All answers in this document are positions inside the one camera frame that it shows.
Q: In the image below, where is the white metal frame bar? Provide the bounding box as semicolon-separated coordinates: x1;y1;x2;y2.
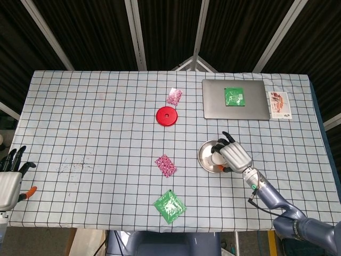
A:
0;101;21;121
323;112;341;132
192;0;210;58
252;0;309;73
20;0;75;71
124;0;148;71

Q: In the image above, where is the white postcard with red picture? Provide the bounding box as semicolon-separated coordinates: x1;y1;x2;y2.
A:
267;91;293;119

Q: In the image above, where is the small green tea packet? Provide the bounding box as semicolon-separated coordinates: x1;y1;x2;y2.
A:
223;86;246;107

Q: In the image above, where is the pink patterned packet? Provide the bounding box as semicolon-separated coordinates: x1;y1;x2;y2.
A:
155;154;178;178
166;87;184;107

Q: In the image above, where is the large green tea packet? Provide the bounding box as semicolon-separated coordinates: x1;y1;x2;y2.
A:
152;189;187;225

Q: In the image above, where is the light blue checked tablecloth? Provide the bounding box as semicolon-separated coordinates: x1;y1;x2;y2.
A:
0;70;334;233

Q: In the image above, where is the red round plastic disc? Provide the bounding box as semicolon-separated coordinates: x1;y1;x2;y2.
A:
156;106;179;127

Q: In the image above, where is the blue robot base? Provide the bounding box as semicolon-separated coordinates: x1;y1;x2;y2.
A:
105;230;222;256

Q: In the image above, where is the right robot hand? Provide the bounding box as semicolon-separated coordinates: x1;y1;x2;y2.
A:
212;131;253;174

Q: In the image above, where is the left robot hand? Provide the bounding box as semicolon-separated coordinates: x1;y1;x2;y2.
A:
0;145;37;211

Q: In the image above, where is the grey closed laptop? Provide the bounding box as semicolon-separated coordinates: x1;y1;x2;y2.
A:
201;79;271;121

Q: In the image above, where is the round steel plate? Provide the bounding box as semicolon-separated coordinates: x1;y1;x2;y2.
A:
197;140;232;174

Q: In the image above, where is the dark blue table cover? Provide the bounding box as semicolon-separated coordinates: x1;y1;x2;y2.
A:
308;76;335;166

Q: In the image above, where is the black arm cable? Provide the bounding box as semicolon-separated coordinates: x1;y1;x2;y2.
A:
248;188;296;221

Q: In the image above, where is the white triangular frame bracket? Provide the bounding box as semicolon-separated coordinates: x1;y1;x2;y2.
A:
171;55;218;73

